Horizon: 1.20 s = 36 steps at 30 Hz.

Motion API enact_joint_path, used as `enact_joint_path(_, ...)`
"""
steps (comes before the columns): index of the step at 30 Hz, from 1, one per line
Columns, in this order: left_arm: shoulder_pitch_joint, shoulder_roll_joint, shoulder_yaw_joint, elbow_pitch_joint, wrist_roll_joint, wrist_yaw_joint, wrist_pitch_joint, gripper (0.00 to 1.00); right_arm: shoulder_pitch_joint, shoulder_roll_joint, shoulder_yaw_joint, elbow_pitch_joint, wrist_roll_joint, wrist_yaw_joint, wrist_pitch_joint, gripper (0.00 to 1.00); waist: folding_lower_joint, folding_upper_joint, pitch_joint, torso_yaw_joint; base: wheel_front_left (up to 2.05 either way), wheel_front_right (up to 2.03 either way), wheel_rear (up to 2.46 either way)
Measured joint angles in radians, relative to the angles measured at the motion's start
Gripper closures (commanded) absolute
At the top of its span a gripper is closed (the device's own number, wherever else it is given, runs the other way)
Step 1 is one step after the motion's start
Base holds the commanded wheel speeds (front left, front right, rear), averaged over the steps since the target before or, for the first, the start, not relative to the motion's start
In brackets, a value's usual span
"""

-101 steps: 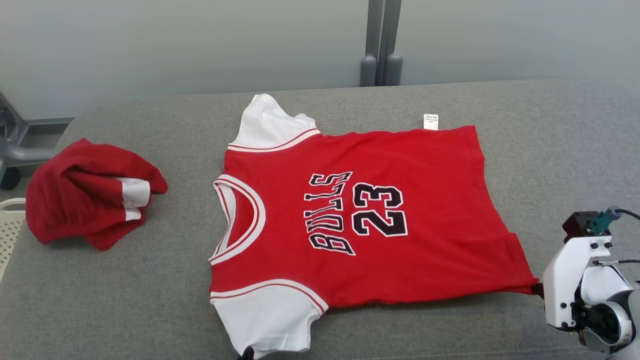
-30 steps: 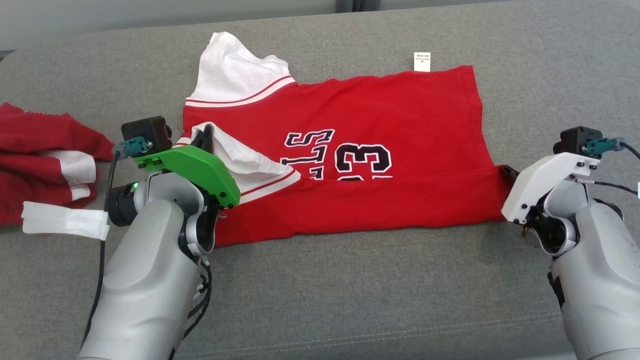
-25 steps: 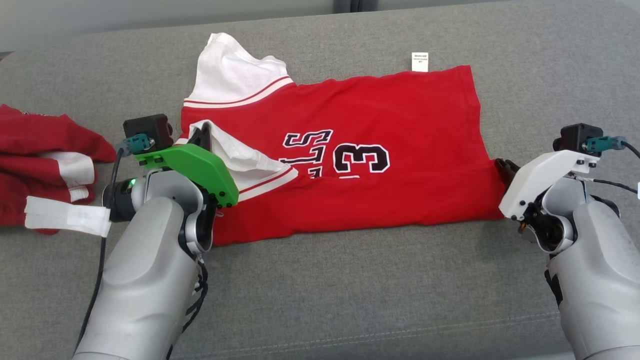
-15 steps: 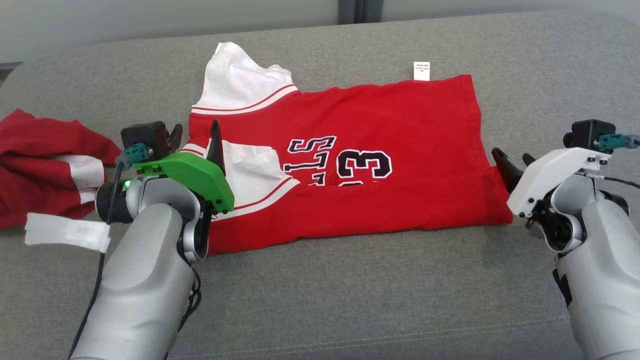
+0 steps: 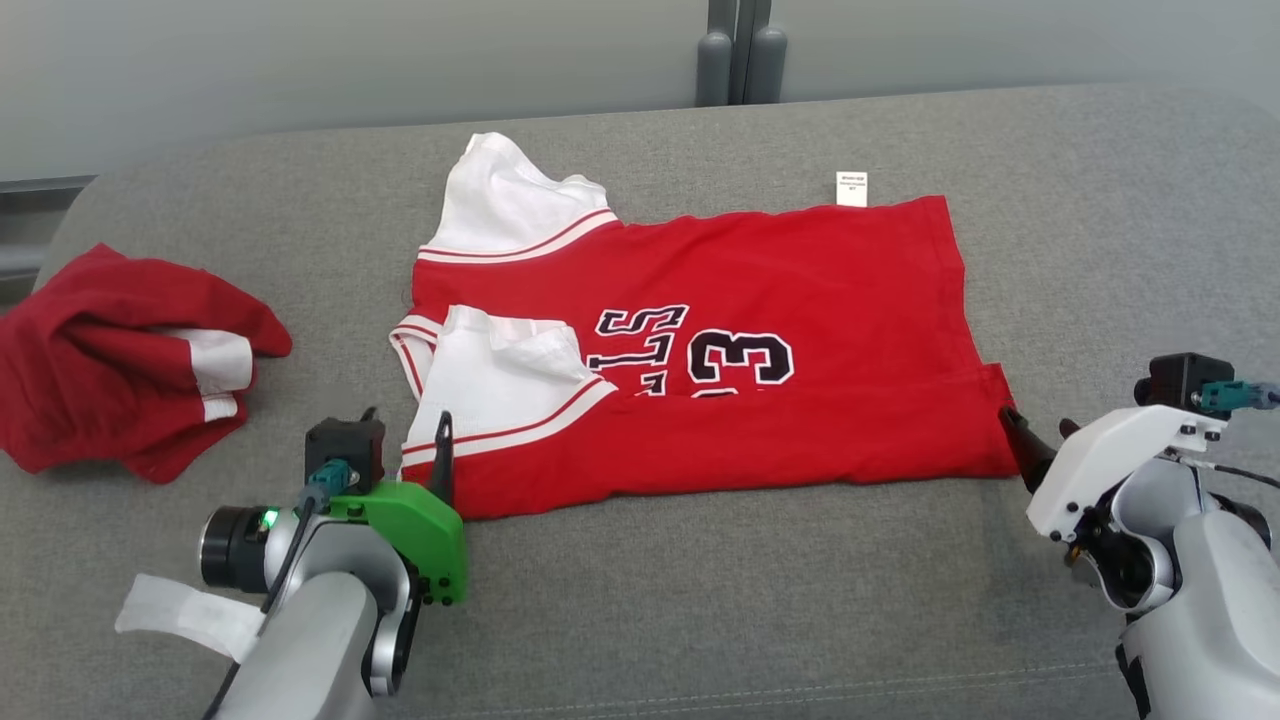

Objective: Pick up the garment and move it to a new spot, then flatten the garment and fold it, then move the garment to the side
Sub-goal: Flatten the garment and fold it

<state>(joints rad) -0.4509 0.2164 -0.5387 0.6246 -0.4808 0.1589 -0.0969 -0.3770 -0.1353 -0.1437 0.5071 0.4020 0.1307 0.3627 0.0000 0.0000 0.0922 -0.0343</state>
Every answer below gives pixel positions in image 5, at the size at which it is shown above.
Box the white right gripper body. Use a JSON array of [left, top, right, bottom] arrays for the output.
[[1027, 404, 1227, 543]]

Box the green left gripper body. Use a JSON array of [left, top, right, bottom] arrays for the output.
[[328, 480, 470, 607]]

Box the red basketball shorts white stripe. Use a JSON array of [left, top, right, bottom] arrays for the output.
[[0, 243, 294, 485]]

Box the red white basketball jersey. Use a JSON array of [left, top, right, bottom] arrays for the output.
[[388, 132, 1022, 522]]

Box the white tape flag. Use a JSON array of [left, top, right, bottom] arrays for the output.
[[114, 572, 269, 663]]

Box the black left cable teal plug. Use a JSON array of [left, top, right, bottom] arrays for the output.
[[203, 458, 353, 720]]

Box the thin black right cable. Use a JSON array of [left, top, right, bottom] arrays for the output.
[[1175, 452, 1280, 493]]

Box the grey double metal post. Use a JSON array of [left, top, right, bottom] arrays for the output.
[[695, 0, 789, 108]]

